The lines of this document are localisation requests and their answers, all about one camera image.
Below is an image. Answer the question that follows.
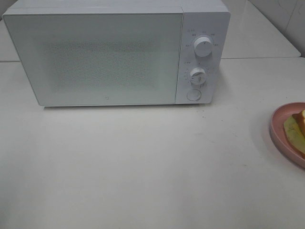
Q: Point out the round white door button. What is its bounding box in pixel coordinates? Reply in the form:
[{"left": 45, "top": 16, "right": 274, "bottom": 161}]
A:
[{"left": 187, "top": 90, "right": 201, "bottom": 101}]

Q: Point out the white microwave knob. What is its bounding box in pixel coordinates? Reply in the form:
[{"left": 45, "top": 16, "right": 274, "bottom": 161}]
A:
[
  {"left": 193, "top": 35, "right": 214, "bottom": 57},
  {"left": 189, "top": 68, "right": 207, "bottom": 85}
]

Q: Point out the white microwave door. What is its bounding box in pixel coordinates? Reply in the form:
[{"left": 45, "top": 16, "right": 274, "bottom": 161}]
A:
[{"left": 4, "top": 13, "right": 183, "bottom": 106}]

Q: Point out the pink round plate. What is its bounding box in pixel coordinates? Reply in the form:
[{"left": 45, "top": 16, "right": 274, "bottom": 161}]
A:
[{"left": 269, "top": 102, "right": 305, "bottom": 168}]

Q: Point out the sandwich with white bread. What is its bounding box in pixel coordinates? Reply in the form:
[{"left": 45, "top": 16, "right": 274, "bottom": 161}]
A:
[{"left": 284, "top": 110, "right": 305, "bottom": 157}]

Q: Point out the white microwave oven body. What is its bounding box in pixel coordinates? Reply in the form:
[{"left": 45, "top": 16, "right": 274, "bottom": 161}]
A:
[{"left": 2, "top": 0, "right": 231, "bottom": 106}]

